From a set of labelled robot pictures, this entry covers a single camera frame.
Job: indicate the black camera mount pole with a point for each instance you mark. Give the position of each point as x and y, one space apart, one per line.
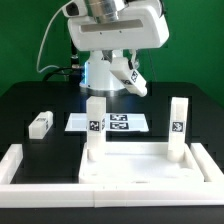
76 73

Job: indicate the marker tag sheet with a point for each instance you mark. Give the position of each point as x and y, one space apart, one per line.
116 122

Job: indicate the white desk tabletop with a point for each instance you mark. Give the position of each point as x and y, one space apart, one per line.
138 162

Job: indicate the white U-shaped obstacle frame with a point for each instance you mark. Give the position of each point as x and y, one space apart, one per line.
210 192

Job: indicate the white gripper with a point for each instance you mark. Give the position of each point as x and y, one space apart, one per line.
139 27

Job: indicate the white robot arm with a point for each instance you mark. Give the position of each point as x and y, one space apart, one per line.
97 76

